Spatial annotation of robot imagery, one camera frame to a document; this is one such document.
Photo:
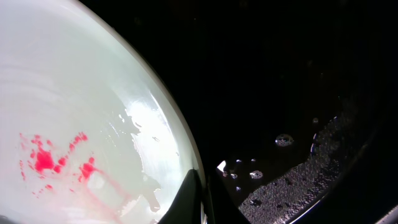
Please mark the mint green plate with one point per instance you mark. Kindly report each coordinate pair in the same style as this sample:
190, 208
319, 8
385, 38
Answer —
89, 133

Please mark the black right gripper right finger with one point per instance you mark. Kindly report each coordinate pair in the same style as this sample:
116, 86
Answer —
222, 208

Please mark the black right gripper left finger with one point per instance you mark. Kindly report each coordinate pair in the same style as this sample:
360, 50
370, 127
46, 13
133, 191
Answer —
186, 206

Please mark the round black tray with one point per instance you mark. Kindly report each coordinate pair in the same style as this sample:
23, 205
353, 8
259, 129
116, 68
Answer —
293, 103

